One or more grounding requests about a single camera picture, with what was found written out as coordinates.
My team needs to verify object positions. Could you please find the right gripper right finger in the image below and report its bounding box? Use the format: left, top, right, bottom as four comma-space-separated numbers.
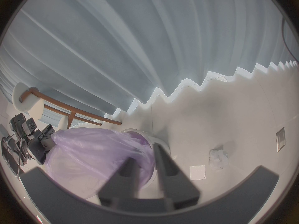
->
152, 142, 201, 210

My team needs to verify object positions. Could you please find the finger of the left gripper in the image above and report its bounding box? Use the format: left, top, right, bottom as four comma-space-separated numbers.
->
40, 135, 55, 152

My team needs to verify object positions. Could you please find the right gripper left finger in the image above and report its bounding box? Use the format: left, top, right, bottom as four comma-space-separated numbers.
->
98, 157, 141, 207

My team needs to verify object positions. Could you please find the purple plastic bag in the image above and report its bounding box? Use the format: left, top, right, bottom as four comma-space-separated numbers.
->
44, 128, 156, 200

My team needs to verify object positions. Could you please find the white trash bin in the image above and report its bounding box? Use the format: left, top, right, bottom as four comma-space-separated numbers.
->
120, 128, 172, 191

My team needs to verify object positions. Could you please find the wooden chair with white cushions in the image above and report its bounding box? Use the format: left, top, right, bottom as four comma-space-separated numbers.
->
12, 82, 122, 131

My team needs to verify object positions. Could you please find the crumpled white paper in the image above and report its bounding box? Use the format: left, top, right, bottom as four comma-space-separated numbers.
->
209, 146, 229, 171

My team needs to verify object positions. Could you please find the white curtain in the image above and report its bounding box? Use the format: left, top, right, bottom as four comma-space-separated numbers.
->
0, 0, 299, 128

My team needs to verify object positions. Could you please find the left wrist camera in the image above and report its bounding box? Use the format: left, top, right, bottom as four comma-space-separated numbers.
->
22, 117, 38, 136

